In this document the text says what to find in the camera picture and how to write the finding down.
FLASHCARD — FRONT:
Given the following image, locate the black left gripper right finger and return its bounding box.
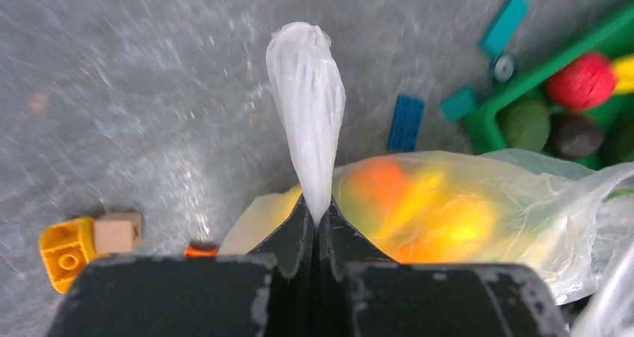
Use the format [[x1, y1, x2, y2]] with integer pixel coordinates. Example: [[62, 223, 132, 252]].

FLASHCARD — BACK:
[[318, 199, 393, 336]]

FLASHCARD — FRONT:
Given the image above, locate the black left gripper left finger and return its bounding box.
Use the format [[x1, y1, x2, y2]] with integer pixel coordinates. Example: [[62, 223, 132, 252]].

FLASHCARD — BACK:
[[249, 196, 315, 336]]

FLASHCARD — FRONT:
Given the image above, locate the clear plastic bag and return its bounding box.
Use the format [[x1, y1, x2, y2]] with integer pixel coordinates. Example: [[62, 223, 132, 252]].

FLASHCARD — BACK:
[[220, 22, 633, 336]]

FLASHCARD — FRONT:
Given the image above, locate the orange fruit in bag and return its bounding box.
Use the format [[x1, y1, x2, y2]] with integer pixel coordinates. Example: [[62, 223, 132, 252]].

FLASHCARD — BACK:
[[342, 157, 413, 215]]

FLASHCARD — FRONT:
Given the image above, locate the orange curved toy piece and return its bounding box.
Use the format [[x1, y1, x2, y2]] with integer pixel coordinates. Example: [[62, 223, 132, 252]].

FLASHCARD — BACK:
[[183, 243, 219, 257]]

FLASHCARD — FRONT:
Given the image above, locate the blue toy brick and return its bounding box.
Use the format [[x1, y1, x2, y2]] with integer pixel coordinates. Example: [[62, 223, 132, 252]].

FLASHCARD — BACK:
[[387, 94, 425, 152]]

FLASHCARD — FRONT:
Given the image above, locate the small teal toy block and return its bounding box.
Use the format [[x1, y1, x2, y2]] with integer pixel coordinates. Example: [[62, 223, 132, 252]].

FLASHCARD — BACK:
[[440, 85, 478, 122]]

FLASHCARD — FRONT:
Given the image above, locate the tan wooden cube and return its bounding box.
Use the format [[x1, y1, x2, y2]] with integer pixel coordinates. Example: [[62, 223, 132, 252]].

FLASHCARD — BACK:
[[93, 211, 143, 254]]

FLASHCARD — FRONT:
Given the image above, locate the green avocado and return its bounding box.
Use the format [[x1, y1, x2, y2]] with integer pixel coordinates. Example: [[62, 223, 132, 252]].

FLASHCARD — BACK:
[[496, 97, 550, 152]]

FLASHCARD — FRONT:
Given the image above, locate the yellow square toy brick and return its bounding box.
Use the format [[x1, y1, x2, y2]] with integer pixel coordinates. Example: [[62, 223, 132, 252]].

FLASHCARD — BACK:
[[39, 217, 105, 294]]

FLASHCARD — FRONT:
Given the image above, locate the dark brown fruit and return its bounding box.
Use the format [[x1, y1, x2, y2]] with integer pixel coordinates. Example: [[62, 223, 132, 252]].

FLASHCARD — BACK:
[[547, 114, 605, 160]]

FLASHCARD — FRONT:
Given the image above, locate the teal long toy block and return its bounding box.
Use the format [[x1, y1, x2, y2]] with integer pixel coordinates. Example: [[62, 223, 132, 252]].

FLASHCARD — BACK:
[[478, 0, 529, 58]]

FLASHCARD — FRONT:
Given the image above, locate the red strawberry fruit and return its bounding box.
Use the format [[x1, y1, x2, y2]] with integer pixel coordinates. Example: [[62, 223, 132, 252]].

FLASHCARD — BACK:
[[544, 52, 617, 111]]

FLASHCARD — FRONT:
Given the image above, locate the yellow banana bunch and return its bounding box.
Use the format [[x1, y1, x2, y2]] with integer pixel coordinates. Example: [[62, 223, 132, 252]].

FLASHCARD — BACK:
[[611, 54, 634, 95]]

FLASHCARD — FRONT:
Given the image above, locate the green plastic tray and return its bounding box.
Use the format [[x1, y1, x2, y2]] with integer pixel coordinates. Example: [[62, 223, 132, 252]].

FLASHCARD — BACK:
[[463, 0, 633, 170]]

